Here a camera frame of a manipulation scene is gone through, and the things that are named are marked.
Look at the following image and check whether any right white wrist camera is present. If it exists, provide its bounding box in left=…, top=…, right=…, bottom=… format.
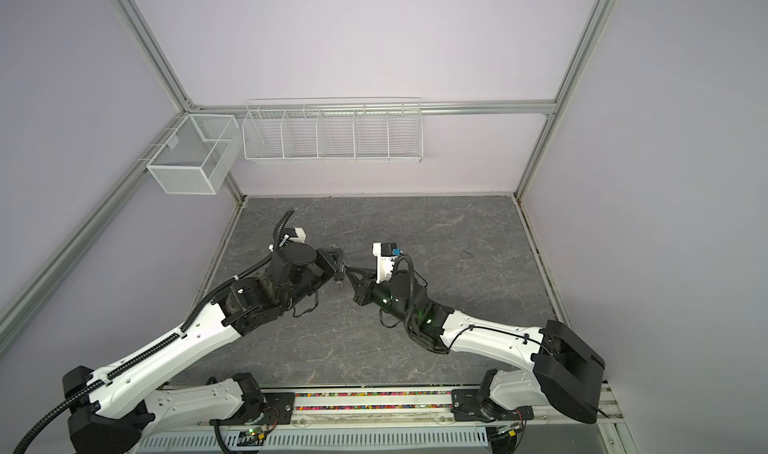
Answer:
left=372, top=242, right=402, bottom=284

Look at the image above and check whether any white wire shelf basket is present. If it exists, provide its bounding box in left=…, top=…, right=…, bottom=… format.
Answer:
left=241, top=97, right=424, bottom=163

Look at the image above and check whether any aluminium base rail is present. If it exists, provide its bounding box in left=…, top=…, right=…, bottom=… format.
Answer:
left=116, top=384, right=625, bottom=437

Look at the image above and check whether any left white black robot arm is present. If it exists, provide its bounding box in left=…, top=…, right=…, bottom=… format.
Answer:
left=14, top=210, right=343, bottom=453

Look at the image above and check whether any white mesh box basket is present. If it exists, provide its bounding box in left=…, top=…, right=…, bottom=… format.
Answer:
left=147, top=114, right=243, bottom=195

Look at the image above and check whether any aluminium enclosure frame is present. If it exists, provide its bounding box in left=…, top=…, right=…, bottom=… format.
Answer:
left=1, top=0, right=617, bottom=356

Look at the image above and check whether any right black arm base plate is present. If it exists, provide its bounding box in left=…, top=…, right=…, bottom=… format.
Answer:
left=451, top=389, right=534, bottom=423

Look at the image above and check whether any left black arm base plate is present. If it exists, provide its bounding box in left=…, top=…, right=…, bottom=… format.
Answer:
left=219, top=391, right=296, bottom=426

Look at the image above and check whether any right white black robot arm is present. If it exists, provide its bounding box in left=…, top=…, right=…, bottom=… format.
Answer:
left=344, top=255, right=605, bottom=424

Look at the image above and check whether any white vented cable duct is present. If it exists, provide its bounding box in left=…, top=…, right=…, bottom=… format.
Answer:
left=136, top=426, right=490, bottom=453

